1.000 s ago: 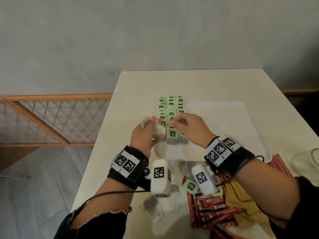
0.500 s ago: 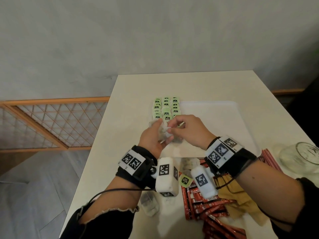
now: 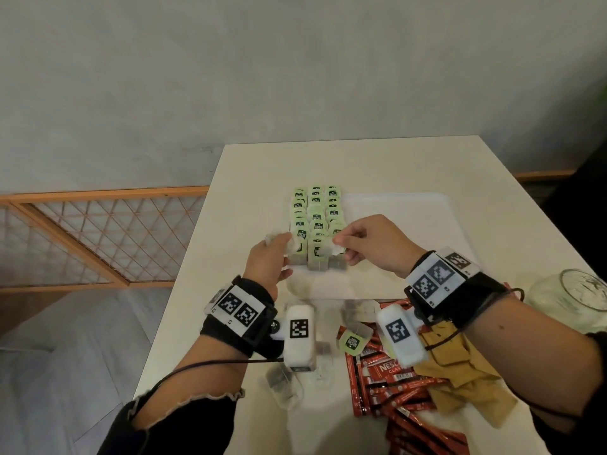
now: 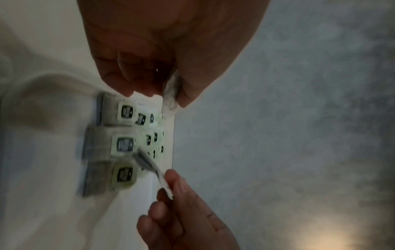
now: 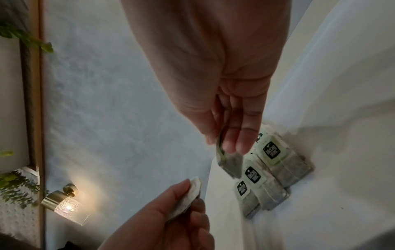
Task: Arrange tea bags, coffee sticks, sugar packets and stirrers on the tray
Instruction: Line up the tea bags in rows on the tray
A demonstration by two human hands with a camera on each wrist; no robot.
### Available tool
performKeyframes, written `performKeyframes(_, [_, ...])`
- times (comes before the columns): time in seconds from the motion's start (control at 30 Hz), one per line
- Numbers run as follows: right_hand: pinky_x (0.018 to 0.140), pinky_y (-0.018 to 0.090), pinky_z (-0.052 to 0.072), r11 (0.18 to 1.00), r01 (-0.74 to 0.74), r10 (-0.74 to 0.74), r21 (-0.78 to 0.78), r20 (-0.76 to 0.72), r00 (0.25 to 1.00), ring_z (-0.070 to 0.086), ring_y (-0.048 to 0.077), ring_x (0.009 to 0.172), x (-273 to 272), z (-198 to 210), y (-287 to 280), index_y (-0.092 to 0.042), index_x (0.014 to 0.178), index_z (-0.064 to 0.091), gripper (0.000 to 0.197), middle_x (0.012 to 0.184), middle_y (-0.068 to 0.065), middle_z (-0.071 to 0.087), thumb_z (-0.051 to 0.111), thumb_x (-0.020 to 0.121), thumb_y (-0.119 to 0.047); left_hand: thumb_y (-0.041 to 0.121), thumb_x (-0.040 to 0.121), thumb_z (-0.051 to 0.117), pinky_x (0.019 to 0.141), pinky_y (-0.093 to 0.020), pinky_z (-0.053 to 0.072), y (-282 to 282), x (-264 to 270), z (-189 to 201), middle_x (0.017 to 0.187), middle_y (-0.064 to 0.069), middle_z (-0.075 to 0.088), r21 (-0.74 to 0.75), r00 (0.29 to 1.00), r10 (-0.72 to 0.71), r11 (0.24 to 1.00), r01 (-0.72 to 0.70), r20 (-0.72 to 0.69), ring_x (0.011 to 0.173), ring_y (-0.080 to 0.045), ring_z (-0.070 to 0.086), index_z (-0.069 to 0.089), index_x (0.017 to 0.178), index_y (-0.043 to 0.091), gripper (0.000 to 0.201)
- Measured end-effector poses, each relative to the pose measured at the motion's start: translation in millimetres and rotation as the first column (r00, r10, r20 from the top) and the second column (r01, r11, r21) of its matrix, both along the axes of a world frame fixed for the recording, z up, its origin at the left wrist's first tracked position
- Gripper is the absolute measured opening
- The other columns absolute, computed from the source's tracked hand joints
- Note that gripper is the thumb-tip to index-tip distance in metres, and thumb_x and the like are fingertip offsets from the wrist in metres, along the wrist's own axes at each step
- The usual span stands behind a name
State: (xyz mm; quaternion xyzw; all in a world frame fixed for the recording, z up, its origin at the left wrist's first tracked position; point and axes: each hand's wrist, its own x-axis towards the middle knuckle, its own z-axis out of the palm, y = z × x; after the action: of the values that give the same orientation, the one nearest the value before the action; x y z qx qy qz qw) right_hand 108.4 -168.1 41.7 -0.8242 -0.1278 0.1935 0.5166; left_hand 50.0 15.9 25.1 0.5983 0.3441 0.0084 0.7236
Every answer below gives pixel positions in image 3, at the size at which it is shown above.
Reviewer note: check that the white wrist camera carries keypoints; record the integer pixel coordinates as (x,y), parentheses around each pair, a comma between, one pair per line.
(300,336)
(400,336)

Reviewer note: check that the pile of tea bags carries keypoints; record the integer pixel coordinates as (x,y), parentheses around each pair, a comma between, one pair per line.
(284,386)

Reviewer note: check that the pile of brown sugar packets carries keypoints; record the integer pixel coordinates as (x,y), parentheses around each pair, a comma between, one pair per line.
(464,374)

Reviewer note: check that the rows of laid tea bags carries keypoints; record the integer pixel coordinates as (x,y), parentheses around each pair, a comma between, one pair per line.
(315,208)

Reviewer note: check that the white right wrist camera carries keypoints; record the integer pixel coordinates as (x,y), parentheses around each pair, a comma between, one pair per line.
(400,336)

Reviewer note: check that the person's right hand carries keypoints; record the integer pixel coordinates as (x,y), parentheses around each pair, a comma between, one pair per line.
(384,243)

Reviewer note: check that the person's left hand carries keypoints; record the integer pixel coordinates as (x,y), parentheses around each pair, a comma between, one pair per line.
(265,270)

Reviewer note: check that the black left wristband marker tags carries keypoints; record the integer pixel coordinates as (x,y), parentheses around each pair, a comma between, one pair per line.
(237,312)

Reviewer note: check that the person's right forearm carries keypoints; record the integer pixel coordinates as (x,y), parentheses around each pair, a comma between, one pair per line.
(531,355)

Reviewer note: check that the white tea bag green tag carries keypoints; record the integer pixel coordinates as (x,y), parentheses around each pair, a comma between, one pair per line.
(327,250)
(295,245)

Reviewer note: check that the clear glass jar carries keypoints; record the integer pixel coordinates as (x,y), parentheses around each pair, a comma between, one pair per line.
(569,298)

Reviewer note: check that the black furniture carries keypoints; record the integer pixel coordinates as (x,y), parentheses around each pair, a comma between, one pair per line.
(583,217)

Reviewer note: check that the white tray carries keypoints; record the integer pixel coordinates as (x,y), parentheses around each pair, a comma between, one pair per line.
(417,217)

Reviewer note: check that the pile of red coffee sachets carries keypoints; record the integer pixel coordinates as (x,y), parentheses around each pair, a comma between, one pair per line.
(393,383)

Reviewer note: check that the wooden lattice screen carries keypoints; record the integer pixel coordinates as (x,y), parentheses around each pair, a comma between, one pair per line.
(95,194)

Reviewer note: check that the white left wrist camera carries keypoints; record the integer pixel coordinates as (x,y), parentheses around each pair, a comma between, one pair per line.
(300,336)

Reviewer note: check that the wooden wall rail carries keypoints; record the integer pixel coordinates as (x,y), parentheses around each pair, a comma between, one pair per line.
(545,175)

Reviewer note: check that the person's left forearm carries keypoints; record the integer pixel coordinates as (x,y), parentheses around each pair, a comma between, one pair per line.
(199,374)

